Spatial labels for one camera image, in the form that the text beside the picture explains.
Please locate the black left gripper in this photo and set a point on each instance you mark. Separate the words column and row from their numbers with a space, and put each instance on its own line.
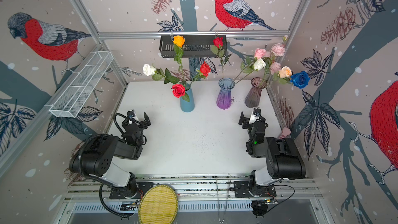
column 143, row 124

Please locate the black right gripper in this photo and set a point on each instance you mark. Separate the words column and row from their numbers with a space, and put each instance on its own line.
column 247, row 122

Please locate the smoky pink glass vase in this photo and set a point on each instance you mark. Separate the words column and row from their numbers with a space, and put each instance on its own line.
column 253, row 97

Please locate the blue purple glass vase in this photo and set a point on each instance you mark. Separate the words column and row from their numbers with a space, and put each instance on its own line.
column 224, row 99

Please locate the teal ceramic vase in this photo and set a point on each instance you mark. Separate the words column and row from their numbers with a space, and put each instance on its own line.
column 187, row 103

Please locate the white rose flower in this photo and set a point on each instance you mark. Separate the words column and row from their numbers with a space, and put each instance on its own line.
column 254, row 65
column 158, row 74

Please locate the cream peach rose stem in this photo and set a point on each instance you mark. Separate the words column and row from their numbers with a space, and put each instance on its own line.
column 282, row 75

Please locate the pink carnation flower stem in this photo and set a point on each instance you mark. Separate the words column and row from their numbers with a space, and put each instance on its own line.
column 275, row 67

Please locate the blue rose flower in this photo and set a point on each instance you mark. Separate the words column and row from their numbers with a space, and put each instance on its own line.
column 300, row 80

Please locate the pink rose flower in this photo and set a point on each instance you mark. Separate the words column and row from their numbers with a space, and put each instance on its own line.
column 259, row 53

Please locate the orange rose flower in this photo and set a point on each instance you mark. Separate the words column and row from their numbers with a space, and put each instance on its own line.
column 178, row 42

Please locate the dark red rose flower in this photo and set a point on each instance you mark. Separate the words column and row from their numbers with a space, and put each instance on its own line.
column 220, row 51

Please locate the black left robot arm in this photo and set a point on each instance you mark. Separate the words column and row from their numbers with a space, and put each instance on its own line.
column 94, row 159

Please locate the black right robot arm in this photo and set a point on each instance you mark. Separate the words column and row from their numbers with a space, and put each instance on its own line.
column 282, row 159

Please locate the pink silicone spatula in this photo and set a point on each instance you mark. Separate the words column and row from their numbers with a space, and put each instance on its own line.
column 285, row 133

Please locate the yellow woven round mat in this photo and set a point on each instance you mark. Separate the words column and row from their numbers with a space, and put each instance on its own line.
column 158, row 206

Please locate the white mesh wall shelf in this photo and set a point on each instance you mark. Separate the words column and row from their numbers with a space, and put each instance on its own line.
column 74, row 97

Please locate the black hanging wire basket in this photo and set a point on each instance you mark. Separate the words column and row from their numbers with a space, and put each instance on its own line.
column 197, row 46

